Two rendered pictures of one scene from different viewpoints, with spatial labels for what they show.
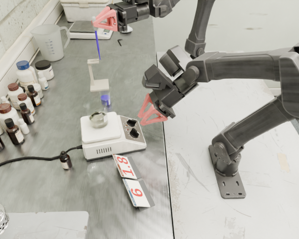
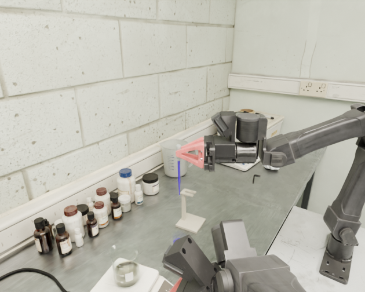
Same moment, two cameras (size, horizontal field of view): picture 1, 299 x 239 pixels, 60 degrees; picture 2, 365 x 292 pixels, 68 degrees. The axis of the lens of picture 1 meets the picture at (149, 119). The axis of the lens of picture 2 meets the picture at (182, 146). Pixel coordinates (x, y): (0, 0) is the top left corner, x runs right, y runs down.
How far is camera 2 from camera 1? 0.39 m
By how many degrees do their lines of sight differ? 36
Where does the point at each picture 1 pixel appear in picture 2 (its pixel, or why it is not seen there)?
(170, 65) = (218, 247)
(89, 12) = not seen: hidden behind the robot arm
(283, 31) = not seen: outside the picture
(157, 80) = (178, 263)
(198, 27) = (347, 196)
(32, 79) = (127, 190)
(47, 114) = (113, 234)
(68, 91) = (155, 215)
